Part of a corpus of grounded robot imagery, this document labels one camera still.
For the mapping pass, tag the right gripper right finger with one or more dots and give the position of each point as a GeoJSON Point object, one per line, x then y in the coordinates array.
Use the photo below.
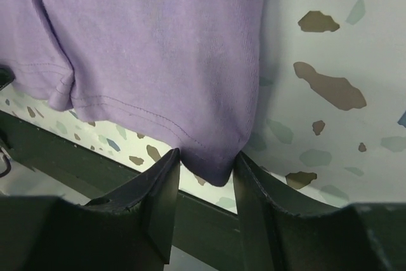
{"type": "Point", "coordinates": [283, 229]}

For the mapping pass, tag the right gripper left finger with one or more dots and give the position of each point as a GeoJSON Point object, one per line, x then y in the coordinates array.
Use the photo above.
{"type": "Point", "coordinates": [129, 228]}

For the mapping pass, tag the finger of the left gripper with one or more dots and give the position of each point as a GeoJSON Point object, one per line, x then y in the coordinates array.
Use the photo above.
{"type": "Point", "coordinates": [6, 76]}

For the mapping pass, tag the purple t shirt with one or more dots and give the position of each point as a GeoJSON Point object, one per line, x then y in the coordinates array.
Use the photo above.
{"type": "Point", "coordinates": [184, 72]}

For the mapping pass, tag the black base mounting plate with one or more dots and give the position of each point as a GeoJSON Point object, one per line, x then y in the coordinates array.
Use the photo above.
{"type": "Point", "coordinates": [203, 230]}

